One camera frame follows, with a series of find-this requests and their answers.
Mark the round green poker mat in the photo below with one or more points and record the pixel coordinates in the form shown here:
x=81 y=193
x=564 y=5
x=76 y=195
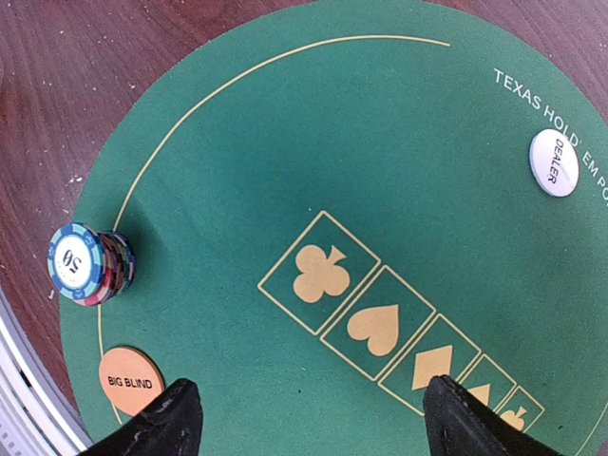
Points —
x=334 y=202

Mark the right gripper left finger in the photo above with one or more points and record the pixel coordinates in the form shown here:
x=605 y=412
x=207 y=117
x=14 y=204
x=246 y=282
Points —
x=171 y=424

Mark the poker chip stack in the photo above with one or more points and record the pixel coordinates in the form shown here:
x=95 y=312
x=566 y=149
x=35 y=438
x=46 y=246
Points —
x=90 y=267

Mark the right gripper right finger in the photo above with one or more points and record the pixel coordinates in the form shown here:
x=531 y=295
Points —
x=457 y=423

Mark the aluminium front rail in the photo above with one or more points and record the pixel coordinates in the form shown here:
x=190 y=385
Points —
x=36 y=417

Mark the orange big blind button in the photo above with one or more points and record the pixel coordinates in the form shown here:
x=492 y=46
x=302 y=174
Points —
x=130 y=379

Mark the white dealer button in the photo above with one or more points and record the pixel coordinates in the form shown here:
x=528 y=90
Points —
x=554 y=163

